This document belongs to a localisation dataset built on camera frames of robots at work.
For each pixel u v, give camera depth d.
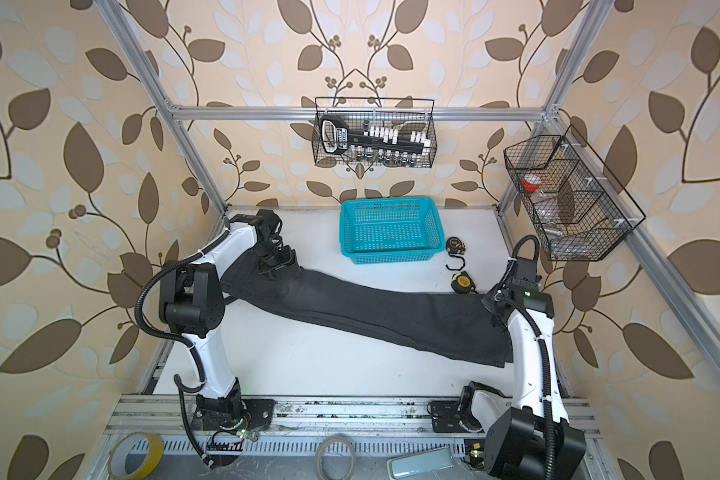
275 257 0.82
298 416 0.75
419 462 0.67
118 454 0.67
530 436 0.38
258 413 0.75
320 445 0.71
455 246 1.05
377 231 1.15
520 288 0.59
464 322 0.80
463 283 0.96
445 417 0.74
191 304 0.52
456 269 1.02
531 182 0.87
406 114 0.91
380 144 0.84
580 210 0.73
